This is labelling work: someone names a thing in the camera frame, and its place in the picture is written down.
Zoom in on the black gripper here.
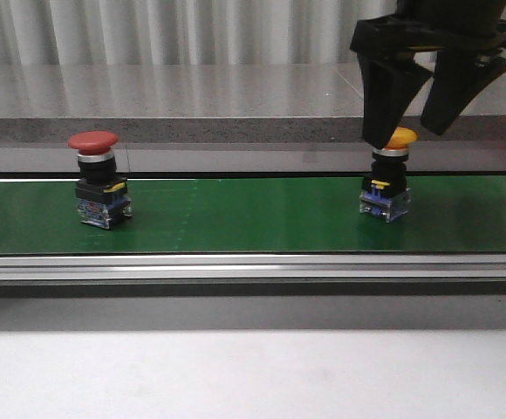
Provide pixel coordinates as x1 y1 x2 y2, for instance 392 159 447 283
350 1 506 149

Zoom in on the yellow mushroom push button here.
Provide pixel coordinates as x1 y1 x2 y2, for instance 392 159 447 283
359 127 418 223

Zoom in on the red mushroom push button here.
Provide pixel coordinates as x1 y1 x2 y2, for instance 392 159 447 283
68 131 132 230

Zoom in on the grey right counter slab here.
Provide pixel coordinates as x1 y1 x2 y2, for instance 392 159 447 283
332 60 506 143

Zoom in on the green conveyor belt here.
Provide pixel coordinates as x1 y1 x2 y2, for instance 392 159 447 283
0 175 506 255

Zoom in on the grey stone counter slab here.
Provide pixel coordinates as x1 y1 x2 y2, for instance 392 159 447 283
0 65 363 147

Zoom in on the grey pleated curtain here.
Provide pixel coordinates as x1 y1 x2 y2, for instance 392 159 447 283
0 0 395 65

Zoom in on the aluminium conveyor frame rail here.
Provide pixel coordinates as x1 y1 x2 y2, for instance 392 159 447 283
0 253 506 285

